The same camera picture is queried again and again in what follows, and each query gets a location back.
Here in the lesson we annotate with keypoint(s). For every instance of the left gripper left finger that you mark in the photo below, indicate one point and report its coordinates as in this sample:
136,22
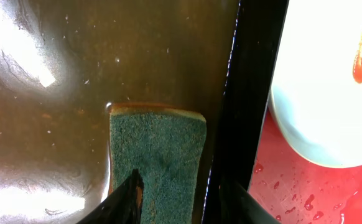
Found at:
123,206

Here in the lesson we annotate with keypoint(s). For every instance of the white plate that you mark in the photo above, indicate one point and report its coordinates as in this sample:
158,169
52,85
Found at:
316,91

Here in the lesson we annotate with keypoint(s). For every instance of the green yellow sponge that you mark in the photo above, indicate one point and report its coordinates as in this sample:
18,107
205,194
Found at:
165,145

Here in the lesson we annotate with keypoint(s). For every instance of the red plastic tray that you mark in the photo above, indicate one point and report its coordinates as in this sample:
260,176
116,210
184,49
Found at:
294,190

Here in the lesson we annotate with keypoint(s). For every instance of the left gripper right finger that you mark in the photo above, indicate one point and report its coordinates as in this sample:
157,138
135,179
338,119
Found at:
238,207

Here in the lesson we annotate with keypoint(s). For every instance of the black water basin tray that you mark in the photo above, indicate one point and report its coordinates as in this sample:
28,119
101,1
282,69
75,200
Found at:
64,63

